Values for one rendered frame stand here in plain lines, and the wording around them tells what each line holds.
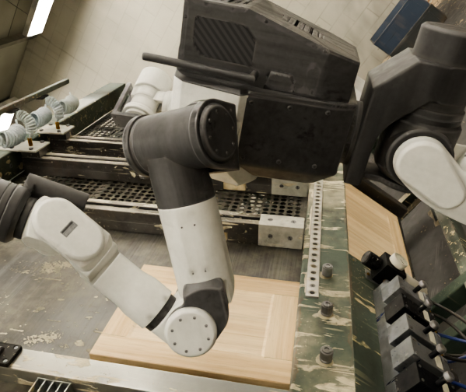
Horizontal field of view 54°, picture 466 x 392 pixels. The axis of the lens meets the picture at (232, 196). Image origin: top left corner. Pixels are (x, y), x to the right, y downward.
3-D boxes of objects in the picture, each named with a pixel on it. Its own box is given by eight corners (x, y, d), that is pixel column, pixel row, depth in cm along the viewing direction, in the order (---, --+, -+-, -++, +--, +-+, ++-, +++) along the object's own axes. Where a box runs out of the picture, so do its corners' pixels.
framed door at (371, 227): (425, 347, 159) (429, 343, 158) (296, 263, 154) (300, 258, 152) (394, 219, 238) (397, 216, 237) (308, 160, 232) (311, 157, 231)
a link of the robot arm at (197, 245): (244, 309, 80) (217, 187, 76) (247, 348, 67) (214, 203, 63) (180, 323, 80) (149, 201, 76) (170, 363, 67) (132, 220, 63)
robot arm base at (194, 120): (260, 161, 70) (242, 88, 68) (215, 189, 60) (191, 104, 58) (186, 171, 79) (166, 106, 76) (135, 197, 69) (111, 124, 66)
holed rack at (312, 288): (318, 299, 103) (318, 296, 102) (305, 297, 103) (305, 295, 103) (326, 101, 247) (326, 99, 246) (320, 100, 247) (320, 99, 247)
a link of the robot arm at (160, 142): (240, 189, 69) (221, 99, 66) (206, 206, 62) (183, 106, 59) (182, 194, 75) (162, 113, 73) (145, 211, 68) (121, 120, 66)
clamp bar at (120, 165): (306, 200, 155) (312, 133, 144) (-5, 173, 175) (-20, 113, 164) (308, 187, 164) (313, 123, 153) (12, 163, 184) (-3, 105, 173)
